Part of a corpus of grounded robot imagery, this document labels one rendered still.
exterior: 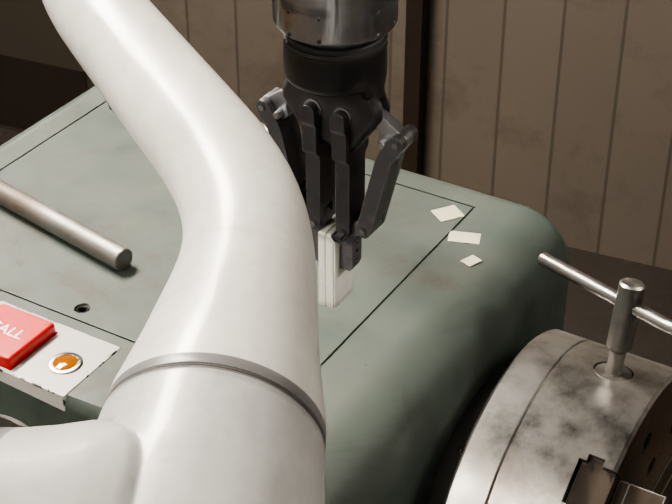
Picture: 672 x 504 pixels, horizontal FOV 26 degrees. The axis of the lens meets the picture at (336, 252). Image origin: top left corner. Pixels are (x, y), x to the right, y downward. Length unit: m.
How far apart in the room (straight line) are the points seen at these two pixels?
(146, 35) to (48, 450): 0.30
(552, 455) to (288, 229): 0.56
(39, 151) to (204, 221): 0.86
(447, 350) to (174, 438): 0.71
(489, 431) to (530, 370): 0.07
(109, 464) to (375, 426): 0.63
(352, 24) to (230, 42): 2.77
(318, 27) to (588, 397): 0.42
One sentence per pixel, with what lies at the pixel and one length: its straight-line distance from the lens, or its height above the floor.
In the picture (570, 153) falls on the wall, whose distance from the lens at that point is 3.54.
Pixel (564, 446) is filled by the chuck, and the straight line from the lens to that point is 1.21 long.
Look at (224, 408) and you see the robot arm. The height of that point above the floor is 1.63.
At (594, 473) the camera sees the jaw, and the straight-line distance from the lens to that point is 1.21.
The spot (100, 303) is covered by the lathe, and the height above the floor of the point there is 1.26.
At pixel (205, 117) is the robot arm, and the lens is 0.75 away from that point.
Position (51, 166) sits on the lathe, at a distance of 1.52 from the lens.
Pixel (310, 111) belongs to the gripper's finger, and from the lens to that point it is 1.07.
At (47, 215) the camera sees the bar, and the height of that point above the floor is 1.28.
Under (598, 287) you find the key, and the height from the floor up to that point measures 1.30.
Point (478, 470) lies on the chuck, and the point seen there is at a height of 1.20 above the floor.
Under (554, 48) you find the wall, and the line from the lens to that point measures 3.43.
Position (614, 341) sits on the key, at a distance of 1.25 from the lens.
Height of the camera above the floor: 2.02
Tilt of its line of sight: 34 degrees down
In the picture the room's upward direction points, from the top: straight up
